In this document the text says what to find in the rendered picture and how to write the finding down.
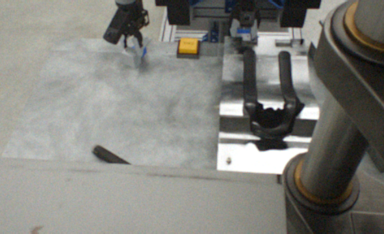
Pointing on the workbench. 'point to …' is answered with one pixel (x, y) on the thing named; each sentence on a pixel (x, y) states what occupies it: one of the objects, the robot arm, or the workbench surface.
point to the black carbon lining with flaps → (276, 130)
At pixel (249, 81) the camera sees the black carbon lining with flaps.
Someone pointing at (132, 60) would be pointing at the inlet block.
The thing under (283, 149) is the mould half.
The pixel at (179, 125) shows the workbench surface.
